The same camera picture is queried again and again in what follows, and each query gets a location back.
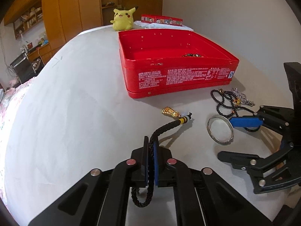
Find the black braided cord necklace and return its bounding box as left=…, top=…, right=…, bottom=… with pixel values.
left=131, top=112, right=194, bottom=208

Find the silver chain necklace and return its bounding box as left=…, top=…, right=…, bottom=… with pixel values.
left=231, top=87, right=256, bottom=107

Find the black bead necklace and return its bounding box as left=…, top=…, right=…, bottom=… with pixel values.
left=210, top=88, right=262, bottom=133

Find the dark silver bangle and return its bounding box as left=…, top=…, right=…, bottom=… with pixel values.
left=207, top=115, right=234, bottom=145

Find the gold pendant charm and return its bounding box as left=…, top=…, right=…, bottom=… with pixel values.
left=162, top=107, right=181, bottom=118

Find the floral bedsheet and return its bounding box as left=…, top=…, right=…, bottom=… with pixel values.
left=0, top=76, right=38, bottom=203

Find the red tin box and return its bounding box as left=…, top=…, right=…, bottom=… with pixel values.
left=118, top=29, right=239, bottom=98

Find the black office chair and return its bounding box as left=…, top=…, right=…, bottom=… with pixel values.
left=10, top=53, right=44, bottom=84

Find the red tin lid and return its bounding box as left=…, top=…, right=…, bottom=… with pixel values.
left=141, top=14, right=183, bottom=26

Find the white folded towel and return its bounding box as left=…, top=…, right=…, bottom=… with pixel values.
left=134, top=21, right=193, bottom=31

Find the wooden desk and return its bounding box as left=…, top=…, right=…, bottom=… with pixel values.
left=27, top=43, right=53, bottom=65

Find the yellow Pikachu plush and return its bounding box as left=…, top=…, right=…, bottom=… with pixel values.
left=110, top=7, right=138, bottom=31

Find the wooden wardrobe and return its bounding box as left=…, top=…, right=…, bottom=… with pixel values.
left=3, top=0, right=163, bottom=50

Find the wall bookshelf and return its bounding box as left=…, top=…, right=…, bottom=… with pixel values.
left=13, top=0, right=43, bottom=39

